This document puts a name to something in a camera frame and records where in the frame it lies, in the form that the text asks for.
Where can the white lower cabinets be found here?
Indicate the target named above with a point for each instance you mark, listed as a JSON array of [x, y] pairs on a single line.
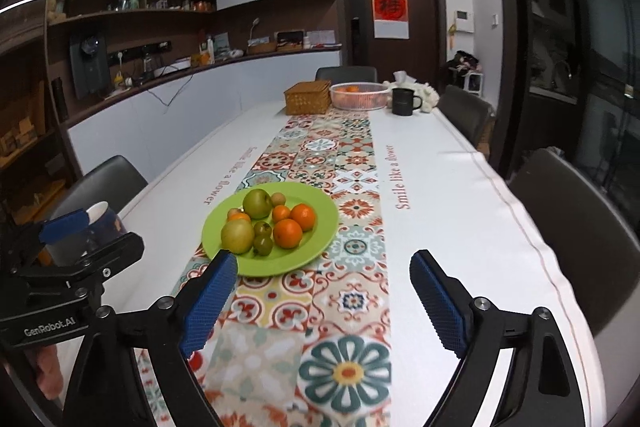
[[225, 107]]

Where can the person's left hand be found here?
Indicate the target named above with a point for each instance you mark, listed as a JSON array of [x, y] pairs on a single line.
[[49, 372]]

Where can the chrome faucet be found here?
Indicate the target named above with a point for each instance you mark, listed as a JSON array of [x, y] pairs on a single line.
[[562, 69]]

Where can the green plate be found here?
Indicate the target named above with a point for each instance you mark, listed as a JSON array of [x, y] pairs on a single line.
[[310, 252]]

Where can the patterned table runner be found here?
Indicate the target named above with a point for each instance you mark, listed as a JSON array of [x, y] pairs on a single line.
[[350, 297]]

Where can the white bottle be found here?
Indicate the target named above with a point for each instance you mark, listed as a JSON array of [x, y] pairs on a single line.
[[210, 51]]

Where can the black wall water dispenser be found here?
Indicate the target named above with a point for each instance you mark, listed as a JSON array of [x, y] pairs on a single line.
[[89, 64]]

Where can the white plastic basket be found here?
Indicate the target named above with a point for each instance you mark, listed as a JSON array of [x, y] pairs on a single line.
[[360, 101]]

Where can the dark grey chair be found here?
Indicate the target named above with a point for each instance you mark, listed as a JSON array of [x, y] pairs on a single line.
[[345, 74], [575, 232], [465, 112], [105, 182]]

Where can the small orange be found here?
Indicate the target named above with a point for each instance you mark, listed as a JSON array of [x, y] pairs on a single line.
[[281, 213], [240, 217]]

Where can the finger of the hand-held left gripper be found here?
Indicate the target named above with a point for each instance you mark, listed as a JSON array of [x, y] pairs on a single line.
[[65, 224], [110, 257]]

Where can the wicker basket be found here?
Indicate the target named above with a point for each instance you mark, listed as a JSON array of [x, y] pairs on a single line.
[[307, 99]]

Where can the black bag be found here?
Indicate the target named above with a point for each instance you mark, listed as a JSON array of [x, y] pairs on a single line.
[[460, 64]]

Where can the black thermos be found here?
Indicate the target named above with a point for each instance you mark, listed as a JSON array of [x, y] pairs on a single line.
[[59, 99]]

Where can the red and white wall poster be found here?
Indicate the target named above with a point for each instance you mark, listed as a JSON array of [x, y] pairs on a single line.
[[390, 7]]

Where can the large orange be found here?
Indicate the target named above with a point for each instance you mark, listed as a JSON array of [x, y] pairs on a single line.
[[287, 233], [304, 217]]

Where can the black mug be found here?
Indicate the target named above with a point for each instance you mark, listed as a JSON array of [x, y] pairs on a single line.
[[402, 103]]

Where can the large yellow-green pear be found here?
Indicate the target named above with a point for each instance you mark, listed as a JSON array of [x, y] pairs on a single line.
[[237, 238]]

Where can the green apple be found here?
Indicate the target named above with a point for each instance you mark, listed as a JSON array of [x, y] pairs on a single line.
[[257, 203]]

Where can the white desk lamp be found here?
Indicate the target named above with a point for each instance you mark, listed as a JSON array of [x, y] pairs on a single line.
[[254, 29]]

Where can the white wall intercom panel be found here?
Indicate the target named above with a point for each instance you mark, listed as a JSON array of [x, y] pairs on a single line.
[[463, 21]]

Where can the white stool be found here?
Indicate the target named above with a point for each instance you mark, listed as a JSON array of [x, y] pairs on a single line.
[[473, 83]]

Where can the white crumpled cloth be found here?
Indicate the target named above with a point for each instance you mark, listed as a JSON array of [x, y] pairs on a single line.
[[427, 94]]

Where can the black box with orange print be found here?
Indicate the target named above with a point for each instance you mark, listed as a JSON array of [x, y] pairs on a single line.
[[290, 39]]

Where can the black power strip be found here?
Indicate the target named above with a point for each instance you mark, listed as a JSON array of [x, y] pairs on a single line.
[[140, 49]]

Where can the navy blue mug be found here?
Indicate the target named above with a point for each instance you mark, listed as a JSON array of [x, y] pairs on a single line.
[[106, 228]]

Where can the wicker tray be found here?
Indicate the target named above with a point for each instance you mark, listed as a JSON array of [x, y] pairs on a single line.
[[261, 48]]

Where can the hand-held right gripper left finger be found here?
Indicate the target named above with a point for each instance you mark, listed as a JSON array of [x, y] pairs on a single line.
[[210, 302]]

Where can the small tan longan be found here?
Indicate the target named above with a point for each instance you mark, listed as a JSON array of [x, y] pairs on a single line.
[[278, 198]]

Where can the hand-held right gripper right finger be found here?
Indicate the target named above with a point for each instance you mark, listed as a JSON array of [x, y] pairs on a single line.
[[440, 302]]

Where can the mandarin oranges pile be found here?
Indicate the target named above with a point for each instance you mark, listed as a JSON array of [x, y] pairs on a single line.
[[351, 89]]

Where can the white papers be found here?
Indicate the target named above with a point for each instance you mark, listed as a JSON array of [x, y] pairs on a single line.
[[321, 38]]

